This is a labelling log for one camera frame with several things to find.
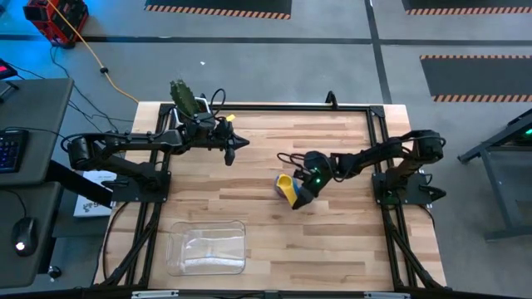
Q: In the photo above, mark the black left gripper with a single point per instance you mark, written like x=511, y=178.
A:
x=205, y=133

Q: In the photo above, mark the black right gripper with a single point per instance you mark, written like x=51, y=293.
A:
x=318, y=170

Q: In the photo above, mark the large blue measuring cup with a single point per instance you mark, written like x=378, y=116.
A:
x=297, y=190

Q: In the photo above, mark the yellow plastic measuring cup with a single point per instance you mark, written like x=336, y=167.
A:
x=287, y=182

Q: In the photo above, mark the clear plastic basket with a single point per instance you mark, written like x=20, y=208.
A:
x=208, y=249

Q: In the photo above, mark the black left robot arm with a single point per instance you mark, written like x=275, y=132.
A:
x=137, y=141

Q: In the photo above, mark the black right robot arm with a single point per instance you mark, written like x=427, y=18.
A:
x=374, y=155

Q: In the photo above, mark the green cactus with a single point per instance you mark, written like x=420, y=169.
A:
x=183, y=97

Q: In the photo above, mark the black mat with striped edge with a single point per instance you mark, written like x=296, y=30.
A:
x=465, y=3
x=216, y=5
x=478, y=76

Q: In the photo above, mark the white printed booklet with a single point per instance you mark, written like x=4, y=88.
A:
x=89, y=207

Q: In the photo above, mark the black desk support bar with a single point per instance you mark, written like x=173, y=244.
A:
x=75, y=182

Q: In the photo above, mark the grey desk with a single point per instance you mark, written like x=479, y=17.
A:
x=37, y=108

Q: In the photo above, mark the red tool cart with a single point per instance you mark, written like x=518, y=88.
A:
x=62, y=21

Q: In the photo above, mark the black round knob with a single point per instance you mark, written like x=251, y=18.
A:
x=54, y=272

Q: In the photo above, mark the black keyboard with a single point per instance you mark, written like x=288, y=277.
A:
x=12, y=151

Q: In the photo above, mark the black computer mouse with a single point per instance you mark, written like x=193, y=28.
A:
x=25, y=234

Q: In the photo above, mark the black device red light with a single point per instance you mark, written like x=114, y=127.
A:
x=6, y=68

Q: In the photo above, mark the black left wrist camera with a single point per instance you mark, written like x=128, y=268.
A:
x=229, y=157

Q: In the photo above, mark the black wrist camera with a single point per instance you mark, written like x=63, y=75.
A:
x=229, y=157
x=304, y=199

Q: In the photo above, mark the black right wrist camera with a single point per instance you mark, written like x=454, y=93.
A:
x=304, y=199

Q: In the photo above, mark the black aluminium rig frame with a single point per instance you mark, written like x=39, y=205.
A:
x=291, y=107

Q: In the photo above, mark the black hook-shaped mount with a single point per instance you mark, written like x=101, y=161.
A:
x=331, y=99

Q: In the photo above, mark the silver table bracket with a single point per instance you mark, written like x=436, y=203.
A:
x=386, y=295
x=154, y=295

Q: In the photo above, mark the neighbouring black table frame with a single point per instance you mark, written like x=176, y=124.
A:
x=511, y=233

